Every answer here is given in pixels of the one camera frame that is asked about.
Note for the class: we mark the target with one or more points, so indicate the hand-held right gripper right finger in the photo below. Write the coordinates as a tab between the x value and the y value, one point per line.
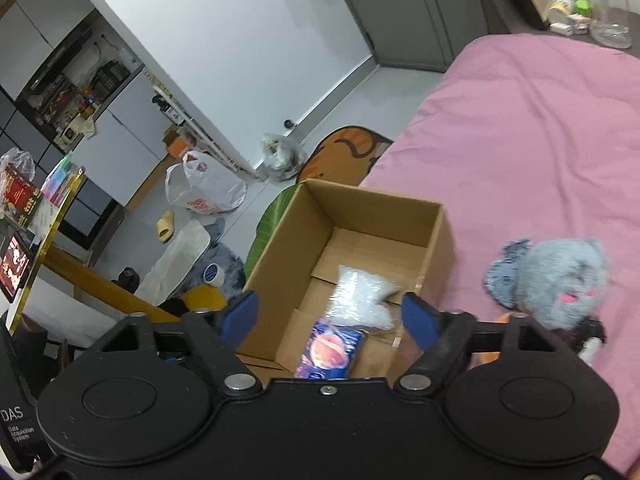
419	319

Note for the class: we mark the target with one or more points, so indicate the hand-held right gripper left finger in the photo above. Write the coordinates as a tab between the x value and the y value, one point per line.
241	316

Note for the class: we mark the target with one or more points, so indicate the white sparkly soft pouch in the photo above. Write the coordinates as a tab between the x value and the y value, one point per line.
357	297

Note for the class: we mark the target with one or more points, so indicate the brown cardboard box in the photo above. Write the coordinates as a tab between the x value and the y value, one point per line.
370	260

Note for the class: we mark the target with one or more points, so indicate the blue printed soft packet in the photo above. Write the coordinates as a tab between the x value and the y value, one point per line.
330	350

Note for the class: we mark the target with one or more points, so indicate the blue-grey small plush toy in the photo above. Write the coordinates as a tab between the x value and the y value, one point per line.
502	275

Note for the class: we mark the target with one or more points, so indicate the grey plush toy pink mouth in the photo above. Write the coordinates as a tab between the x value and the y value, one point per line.
565	280

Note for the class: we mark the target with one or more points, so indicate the small black doll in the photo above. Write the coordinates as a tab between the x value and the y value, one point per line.
589	337

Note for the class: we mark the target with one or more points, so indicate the yellow stool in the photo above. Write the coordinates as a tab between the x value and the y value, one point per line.
205	299

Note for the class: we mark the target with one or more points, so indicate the grey fluffy rug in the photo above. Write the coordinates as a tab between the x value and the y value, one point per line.
227	265

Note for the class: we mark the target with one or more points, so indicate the white floor mat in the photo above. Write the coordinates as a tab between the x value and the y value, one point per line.
175	260

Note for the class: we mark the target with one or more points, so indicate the green leaf mat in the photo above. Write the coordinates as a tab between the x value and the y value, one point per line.
267	225

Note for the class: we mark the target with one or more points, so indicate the yellow slipper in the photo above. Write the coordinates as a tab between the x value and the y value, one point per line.
165	227

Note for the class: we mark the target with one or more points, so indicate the dark shoes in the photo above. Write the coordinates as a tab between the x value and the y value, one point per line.
127	277

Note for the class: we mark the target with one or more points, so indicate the white plastic bag red print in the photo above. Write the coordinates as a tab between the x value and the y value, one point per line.
205	185

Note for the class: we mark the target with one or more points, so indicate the tablet with lit screen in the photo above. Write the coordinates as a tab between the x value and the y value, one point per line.
15	267

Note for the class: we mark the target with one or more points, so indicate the round table yellow leg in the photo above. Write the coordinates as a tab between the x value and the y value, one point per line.
90	280

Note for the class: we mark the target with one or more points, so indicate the clear plastic trash bag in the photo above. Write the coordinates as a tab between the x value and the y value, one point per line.
280	157

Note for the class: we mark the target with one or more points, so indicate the orange cardboard box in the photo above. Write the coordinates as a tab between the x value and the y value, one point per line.
177	147

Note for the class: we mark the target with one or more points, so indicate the orange cat rug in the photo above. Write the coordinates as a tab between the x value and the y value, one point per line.
345	152

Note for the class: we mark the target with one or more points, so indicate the white narrow rack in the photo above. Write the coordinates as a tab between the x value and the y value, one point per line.
200	125

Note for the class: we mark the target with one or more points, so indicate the white lower kitchen cabinet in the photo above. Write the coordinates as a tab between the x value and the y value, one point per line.
120	145

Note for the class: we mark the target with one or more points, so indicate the white kitchen cabinet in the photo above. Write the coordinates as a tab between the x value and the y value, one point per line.
120	145
40	30

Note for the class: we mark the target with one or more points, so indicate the pink bed sheet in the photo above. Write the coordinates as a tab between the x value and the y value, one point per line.
525	135

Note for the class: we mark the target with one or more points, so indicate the red box in plastic bag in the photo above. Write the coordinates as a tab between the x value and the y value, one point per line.
20	190

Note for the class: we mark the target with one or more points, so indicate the stack of pastel boxes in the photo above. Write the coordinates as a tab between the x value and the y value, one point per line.
60	180

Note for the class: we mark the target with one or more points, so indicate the black spray bottle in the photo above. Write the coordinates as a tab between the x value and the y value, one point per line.
161	101

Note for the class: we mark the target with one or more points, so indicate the row of kitchen jars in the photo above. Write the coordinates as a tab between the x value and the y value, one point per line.
80	95

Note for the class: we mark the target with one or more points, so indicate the grey door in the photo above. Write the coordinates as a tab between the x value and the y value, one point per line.
410	10

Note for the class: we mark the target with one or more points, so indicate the range hood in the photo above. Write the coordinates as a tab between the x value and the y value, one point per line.
55	62

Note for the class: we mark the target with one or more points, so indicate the white charger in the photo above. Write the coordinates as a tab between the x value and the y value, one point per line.
562	28

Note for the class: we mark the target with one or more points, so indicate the white bottle yellow label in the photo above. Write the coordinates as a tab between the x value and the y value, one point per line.
560	5

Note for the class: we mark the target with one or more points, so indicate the white upper kitchen cabinet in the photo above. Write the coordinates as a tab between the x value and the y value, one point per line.
40	30

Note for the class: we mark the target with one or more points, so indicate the green small toy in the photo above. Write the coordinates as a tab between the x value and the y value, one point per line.
582	7

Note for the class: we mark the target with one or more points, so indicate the clear water jug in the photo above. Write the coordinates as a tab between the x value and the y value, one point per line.
605	5

